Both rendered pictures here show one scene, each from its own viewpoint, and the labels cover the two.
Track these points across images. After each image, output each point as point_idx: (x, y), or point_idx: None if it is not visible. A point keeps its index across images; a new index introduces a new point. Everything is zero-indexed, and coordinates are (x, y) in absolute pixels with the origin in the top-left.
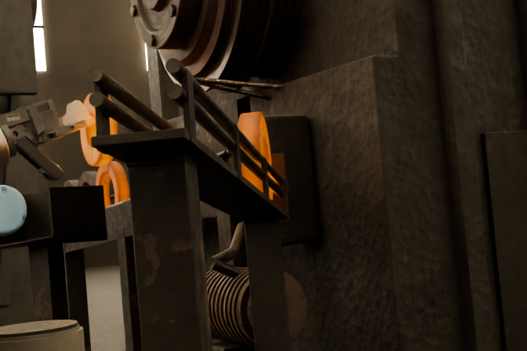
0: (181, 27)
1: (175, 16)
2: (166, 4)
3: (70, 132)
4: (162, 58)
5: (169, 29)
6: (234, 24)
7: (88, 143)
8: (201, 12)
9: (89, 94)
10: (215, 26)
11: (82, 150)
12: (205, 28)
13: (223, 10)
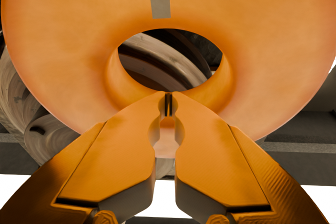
0: (40, 110)
1: (32, 126)
2: (78, 136)
3: (7, 201)
4: (204, 82)
5: (50, 120)
6: (2, 76)
7: (222, 44)
8: (33, 106)
9: (170, 158)
10: (24, 86)
11: (332, 24)
12: (28, 91)
13: (7, 94)
